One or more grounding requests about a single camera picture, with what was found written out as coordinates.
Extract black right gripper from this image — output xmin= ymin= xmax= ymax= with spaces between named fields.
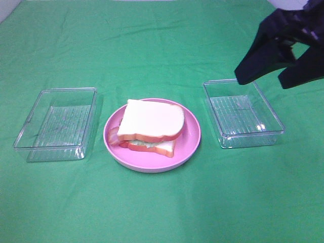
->
xmin=234 ymin=1 xmax=323 ymax=89

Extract toy bread slice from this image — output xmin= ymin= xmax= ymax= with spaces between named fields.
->
xmin=117 ymin=99 xmax=184 ymax=143
xmin=119 ymin=140 xmax=176 ymax=157

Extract toy lettuce leaf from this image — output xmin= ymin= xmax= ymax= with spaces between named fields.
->
xmin=130 ymin=140 xmax=163 ymax=148

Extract toy bacon strip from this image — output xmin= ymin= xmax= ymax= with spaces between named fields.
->
xmin=108 ymin=127 xmax=122 ymax=146

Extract right clear plastic tray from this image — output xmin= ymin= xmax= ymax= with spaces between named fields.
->
xmin=203 ymin=79 xmax=285 ymax=149

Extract clear plastic tray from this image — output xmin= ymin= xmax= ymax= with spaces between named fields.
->
xmin=203 ymin=79 xmax=285 ymax=149
xmin=13 ymin=88 xmax=97 ymax=162

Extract pink round plate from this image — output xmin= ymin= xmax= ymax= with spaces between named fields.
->
xmin=103 ymin=98 xmax=201 ymax=173

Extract green tablecloth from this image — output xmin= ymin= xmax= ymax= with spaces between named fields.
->
xmin=1 ymin=1 xmax=323 ymax=242

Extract left clear plastic tray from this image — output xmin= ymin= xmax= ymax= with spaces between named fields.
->
xmin=13 ymin=88 xmax=97 ymax=162

